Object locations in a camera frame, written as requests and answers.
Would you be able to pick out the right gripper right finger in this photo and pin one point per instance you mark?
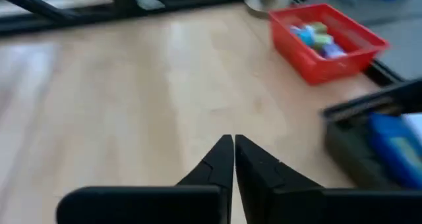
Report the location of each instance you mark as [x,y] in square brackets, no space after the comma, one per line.
[296,204]

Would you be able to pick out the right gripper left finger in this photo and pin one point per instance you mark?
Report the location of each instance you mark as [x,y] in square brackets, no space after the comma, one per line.
[148,204]

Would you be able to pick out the blue digital timer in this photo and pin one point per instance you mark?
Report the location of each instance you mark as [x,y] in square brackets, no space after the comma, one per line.
[392,145]

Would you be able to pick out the green white wall charger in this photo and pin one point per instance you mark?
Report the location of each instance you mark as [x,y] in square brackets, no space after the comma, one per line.
[322,40]
[318,27]

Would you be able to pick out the cyan white wall charger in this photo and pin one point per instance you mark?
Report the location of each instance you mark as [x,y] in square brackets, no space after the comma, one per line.
[306,37]

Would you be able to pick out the black plastic basket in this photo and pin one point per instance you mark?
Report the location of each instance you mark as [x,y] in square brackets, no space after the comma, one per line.
[349,151]

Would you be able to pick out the red plastic basket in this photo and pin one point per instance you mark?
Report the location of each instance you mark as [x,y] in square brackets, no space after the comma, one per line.
[296,57]

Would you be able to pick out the wooden lamp stand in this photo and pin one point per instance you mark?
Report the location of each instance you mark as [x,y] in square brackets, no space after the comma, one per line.
[267,1]

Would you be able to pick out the black aluminium table frame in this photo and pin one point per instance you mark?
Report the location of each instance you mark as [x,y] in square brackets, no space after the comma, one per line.
[33,19]

